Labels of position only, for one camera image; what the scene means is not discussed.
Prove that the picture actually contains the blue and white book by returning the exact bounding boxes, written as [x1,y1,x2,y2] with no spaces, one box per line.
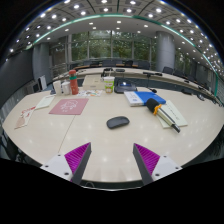
[123,90,167,108]

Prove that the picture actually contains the red and white leaflet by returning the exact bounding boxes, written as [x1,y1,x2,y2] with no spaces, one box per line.
[14,105,37,130]

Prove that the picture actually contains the white booklet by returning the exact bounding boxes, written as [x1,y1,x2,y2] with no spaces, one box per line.
[156,99,189,129]

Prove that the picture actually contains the white board leaning on wall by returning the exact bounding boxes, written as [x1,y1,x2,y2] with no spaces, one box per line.
[38,75,48,91]

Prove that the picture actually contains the red drink bottle green band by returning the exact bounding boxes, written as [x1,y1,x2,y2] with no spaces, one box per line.
[68,69,80,96]

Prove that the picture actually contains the white printed paper sheet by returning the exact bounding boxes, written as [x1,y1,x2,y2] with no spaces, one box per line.
[34,95,56,111]

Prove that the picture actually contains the black computer mouse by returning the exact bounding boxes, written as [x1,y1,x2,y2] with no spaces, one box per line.
[106,115,131,130]

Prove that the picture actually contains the white lidded mug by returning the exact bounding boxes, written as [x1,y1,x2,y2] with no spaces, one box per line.
[61,80,72,95]

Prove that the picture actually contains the pink mouse pad white drawing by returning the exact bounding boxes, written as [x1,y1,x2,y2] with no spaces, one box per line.
[48,97,90,116]

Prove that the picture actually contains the printed paper cup with straw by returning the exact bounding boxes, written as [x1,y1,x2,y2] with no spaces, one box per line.
[103,68,116,94]

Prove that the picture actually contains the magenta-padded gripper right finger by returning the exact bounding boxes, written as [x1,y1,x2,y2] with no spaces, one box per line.
[132,143,184,186]

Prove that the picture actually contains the group of dark office chairs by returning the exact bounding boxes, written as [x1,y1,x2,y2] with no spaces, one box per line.
[81,59,209,88]

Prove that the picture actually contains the grey monitor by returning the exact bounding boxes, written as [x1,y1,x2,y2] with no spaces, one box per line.
[26,81,41,95]

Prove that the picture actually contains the colourful sticker sheet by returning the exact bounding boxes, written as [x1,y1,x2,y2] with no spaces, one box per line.
[77,89,104,98]

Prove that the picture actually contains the handheld microphone black foam head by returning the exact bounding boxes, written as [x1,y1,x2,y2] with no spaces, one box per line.
[145,97,182,134]

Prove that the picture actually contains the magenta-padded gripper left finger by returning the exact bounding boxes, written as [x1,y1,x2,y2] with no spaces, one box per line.
[39,142,92,186]

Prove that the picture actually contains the group of ceiling lights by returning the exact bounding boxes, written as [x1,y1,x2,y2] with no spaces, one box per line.
[8,0,224,73]

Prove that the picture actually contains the beige cardboard box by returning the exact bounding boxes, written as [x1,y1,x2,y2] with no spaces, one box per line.
[81,74,106,91]

